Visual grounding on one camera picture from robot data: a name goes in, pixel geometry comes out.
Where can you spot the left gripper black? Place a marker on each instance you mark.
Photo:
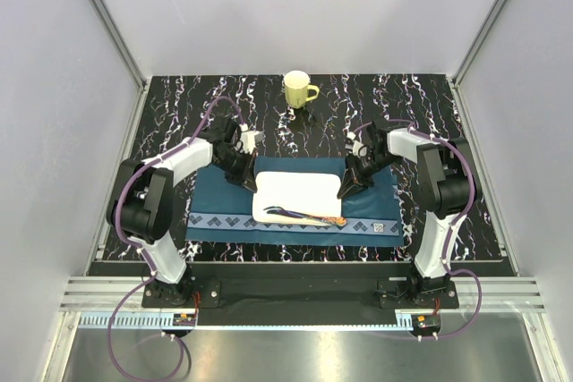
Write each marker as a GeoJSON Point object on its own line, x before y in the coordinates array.
{"type": "Point", "coordinates": [247, 176]}

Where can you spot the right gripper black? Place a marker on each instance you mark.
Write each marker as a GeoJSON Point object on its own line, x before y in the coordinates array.
{"type": "Point", "coordinates": [353, 180]}

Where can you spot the white rectangular plate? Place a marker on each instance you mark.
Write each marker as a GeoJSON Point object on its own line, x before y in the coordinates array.
{"type": "Point", "coordinates": [312, 194]}

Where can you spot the blue cloth placemat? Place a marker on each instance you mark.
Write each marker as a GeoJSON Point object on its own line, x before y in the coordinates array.
{"type": "Point", "coordinates": [222, 212]}

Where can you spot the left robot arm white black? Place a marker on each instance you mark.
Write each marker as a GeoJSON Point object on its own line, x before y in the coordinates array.
{"type": "Point", "coordinates": [141, 205]}

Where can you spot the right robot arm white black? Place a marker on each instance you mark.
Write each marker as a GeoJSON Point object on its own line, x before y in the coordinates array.
{"type": "Point", "coordinates": [449, 187]}

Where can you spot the blue fork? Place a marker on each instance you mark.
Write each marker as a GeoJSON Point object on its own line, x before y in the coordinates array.
{"type": "Point", "coordinates": [285, 220]}

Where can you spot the yellow-green ceramic mug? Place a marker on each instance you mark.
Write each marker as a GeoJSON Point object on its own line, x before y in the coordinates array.
{"type": "Point", "coordinates": [298, 89]}

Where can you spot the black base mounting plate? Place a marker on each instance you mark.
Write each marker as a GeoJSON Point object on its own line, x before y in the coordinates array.
{"type": "Point", "coordinates": [387, 285]}

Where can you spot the left connector box black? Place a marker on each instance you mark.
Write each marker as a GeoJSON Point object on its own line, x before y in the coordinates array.
{"type": "Point", "coordinates": [186, 319]}

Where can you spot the right connector box orange black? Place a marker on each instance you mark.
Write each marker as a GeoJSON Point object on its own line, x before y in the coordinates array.
{"type": "Point", "coordinates": [426, 325]}

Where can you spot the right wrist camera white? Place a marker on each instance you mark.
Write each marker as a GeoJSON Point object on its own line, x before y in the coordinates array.
{"type": "Point", "coordinates": [354, 146]}

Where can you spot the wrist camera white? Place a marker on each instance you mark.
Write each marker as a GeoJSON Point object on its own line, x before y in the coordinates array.
{"type": "Point", "coordinates": [248, 139]}
{"type": "Point", "coordinates": [354, 146]}

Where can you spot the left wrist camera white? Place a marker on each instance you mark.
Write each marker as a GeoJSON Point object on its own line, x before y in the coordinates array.
{"type": "Point", "coordinates": [248, 139]}

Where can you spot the aluminium front frame rail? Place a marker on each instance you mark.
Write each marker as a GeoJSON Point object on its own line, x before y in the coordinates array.
{"type": "Point", "coordinates": [499, 294]}

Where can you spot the white slotted cable duct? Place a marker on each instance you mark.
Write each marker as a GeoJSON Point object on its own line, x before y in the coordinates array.
{"type": "Point", "coordinates": [400, 322]}

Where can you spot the right aluminium frame post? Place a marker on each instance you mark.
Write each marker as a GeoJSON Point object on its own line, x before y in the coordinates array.
{"type": "Point", "coordinates": [491, 18]}

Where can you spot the aluminium frame post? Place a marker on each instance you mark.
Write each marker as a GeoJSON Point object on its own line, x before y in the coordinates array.
{"type": "Point", "coordinates": [113, 32]}
{"type": "Point", "coordinates": [491, 18]}

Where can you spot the left aluminium frame post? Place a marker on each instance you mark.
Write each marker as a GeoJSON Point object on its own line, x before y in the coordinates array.
{"type": "Point", "coordinates": [113, 32]}

